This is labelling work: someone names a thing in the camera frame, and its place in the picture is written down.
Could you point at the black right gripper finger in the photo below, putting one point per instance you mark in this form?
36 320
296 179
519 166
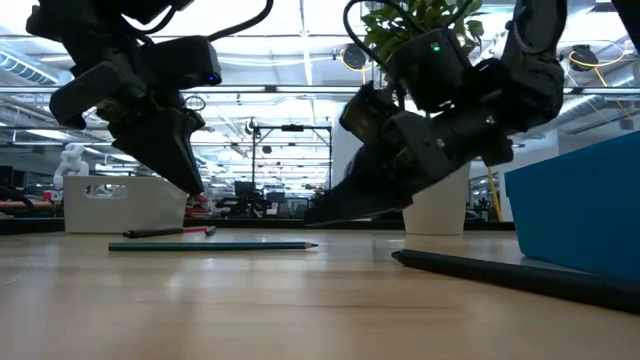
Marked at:
370 197

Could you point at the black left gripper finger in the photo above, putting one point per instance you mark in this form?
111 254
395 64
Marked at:
160 145

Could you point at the white plastic bin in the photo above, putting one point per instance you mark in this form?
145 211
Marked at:
125 210

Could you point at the black pen with white print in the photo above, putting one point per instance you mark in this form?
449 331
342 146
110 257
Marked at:
150 232

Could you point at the red pencil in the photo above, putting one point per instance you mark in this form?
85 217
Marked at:
195 229

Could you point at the green pencil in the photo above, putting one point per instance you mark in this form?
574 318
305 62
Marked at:
210 246

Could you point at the blue plastic tray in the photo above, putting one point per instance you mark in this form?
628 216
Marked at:
575 210

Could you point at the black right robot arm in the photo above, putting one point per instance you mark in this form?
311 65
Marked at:
535 75

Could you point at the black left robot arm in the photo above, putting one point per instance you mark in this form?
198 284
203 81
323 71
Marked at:
100 30

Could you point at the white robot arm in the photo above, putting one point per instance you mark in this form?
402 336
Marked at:
72 165

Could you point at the white plant pot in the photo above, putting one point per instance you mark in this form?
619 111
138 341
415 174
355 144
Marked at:
440 215

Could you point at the long ceiling light strip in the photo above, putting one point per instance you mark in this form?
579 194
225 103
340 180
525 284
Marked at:
300 89

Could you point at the brown cardboard tube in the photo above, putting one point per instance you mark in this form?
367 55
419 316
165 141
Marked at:
30 205

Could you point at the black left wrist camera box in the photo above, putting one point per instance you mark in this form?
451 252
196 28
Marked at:
185 62

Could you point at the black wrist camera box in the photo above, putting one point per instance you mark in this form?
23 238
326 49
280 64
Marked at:
432 70
185 62

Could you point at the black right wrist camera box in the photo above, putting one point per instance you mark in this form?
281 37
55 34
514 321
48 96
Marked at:
432 70

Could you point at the black rig frame with camera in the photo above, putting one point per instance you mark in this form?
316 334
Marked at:
292 128

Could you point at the black aluminium rig frame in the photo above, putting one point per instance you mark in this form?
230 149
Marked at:
250 223

